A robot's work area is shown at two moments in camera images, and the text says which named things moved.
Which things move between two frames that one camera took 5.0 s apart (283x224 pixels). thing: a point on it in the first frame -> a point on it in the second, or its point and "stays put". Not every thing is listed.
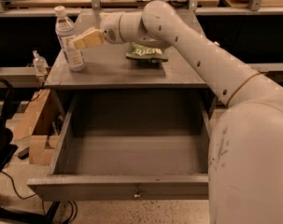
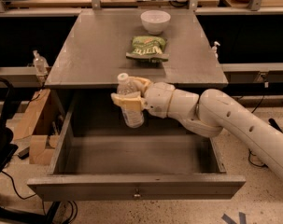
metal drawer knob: (137, 193) stays put
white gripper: (110, 27) -> (157, 99)
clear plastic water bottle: (65, 31) -> (133, 118)
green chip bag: (153, 55) stays put
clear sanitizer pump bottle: (40, 63) stays put
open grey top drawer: (130, 146) stays put
